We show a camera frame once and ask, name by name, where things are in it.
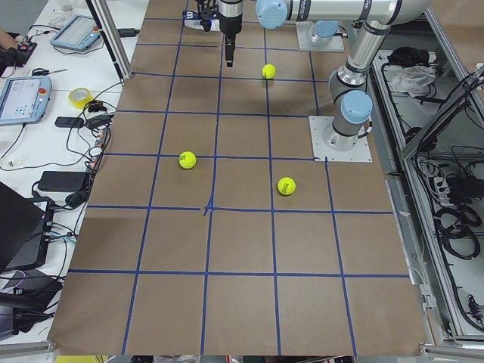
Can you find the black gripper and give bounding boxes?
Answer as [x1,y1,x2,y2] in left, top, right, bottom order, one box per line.
[218,0,243,67]
[196,0,218,31]

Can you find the blue white tennis ball can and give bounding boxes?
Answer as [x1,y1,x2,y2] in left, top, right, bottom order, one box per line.
[182,11,220,32]

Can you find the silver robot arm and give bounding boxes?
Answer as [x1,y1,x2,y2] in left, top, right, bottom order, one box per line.
[256,1,430,151]

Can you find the far yellow tennis ball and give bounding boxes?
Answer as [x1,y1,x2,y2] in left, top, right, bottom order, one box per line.
[261,64,277,79]

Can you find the yellow tennis ball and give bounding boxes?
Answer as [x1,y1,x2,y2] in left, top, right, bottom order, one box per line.
[178,150,197,169]
[277,176,296,196]
[261,64,277,79]

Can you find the left yellow tennis ball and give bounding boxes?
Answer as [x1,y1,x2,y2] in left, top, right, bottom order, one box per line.
[178,150,197,169]

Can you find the right yellow tennis ball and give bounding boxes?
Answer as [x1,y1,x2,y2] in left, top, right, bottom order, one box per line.
[277,176,296,196]

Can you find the upper teach pendant tablet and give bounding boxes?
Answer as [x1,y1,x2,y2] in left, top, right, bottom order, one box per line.
[50,15,101,51]

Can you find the teach pendant tablet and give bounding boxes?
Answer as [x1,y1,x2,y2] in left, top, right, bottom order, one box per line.
[1,76,52,126]
[50,15,101,51]

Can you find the yellow tape roll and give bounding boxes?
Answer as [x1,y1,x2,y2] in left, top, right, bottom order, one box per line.
[68,88,94,110]

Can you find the black phone device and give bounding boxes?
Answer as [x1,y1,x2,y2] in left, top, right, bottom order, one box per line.
[54,116,85,129]

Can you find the white crumpled cloth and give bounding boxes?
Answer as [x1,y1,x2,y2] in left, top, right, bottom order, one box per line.
[389,65,436,98]

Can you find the brown paper table mat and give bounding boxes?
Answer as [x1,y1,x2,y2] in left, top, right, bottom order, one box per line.
[48,1,427,357]

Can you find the lower teach pendant tablet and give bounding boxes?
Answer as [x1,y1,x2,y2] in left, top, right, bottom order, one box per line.
[1,76,52,126]

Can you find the black power adapter brick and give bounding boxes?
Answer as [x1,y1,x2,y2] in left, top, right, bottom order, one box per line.
[38,171,87,192]

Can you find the black laptop computer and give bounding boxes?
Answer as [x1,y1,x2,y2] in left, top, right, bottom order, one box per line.
[1,184,54,271]

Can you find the aluminium frame post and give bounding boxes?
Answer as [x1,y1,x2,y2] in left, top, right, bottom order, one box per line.
[85,0,132,82]

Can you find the black handled scissors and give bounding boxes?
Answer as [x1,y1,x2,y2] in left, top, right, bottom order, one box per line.
[31,68,67,76]

